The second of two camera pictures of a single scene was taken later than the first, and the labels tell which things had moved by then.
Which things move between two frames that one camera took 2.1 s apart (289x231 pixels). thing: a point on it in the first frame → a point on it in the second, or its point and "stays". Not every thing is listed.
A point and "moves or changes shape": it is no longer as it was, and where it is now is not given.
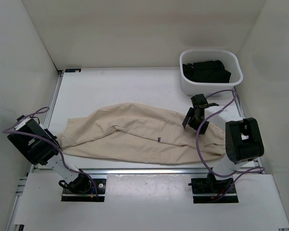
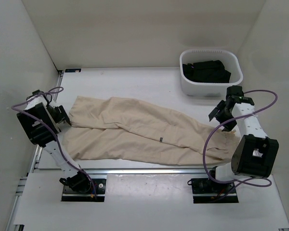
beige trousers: x=131 y=133 moves or changes shape
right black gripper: x=190 y=114 → x=216 y=112
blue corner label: x=72 y=70 stays
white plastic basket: x=230 y=60 stays
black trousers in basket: x=213 y=71 stays
